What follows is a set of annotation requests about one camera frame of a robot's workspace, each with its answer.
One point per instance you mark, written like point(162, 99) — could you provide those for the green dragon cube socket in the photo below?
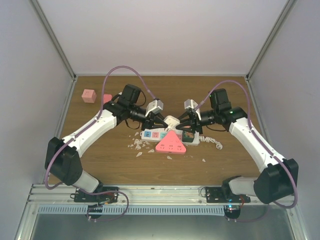
point(187, 137)

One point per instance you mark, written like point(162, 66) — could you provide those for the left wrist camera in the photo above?
point(155, 107)

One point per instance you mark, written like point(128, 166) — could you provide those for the left aluminium frame post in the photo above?
point(51, 34)

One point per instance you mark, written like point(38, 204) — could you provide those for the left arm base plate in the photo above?
point(107, 198)

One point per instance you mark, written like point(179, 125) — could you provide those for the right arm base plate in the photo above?
point(216, 194)

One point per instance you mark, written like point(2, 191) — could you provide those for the white power strip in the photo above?
point(157, 135)

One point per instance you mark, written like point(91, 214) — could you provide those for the pink flat square adapter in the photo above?
point(107, 98)

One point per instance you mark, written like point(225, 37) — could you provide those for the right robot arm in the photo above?
point(278, 176)

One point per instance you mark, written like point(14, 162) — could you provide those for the pink triangular socket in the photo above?
point(171, 144)

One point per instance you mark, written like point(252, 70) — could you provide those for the aluminium front rail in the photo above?
point(168, 195)

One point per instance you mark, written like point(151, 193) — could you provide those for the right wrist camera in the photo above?
point(190, 104)

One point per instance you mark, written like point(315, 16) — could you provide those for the aluminium frame post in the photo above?
point(51, 34)
point(284, 13)

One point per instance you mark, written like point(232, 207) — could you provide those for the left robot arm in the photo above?
point(63, 157)

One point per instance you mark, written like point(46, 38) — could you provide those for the pink cube socket adapter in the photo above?
point(89, 96)

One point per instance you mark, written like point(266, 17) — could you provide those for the right aluminium frame post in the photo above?
point(284, 13)

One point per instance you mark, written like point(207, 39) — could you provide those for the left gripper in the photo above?
point(154, 119)

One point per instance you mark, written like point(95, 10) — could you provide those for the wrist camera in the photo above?
point(155, 107)
point(190, 104)

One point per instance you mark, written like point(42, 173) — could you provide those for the white folding charger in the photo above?
point(171, 122)

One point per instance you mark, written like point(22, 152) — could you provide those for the slotted cable duct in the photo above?
point(178, 210)

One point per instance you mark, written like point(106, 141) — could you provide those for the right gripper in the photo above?
point(194, 122)

